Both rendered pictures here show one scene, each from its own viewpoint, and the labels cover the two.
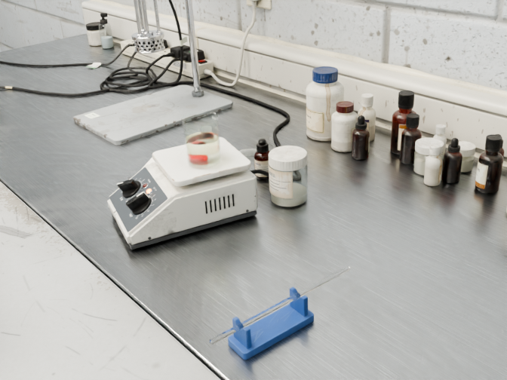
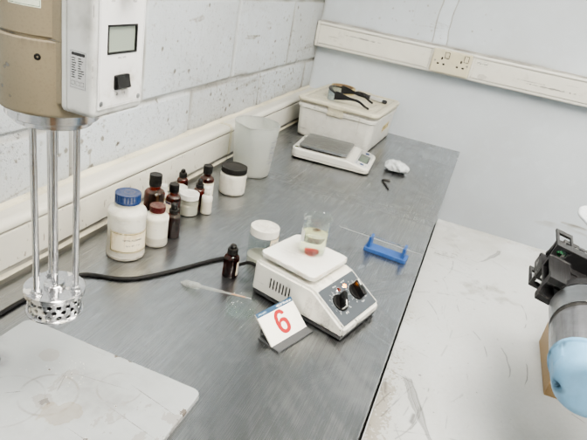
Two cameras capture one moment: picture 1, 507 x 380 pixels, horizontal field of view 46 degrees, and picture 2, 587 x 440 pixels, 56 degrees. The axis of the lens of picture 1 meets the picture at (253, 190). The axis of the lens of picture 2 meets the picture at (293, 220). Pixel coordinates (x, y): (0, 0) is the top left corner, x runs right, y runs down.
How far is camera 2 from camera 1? 156 cm
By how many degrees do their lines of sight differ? 105
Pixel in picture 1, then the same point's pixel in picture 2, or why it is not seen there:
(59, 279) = (425, 336)
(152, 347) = (428, 284)
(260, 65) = not seen: outside the picture
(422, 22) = (100, 124)
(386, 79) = (103, 182)
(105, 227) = (359, 338)
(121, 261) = (385, 315)
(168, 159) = (320, 267)
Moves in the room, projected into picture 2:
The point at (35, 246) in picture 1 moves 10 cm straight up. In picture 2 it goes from (413, 367) to (430, 317)
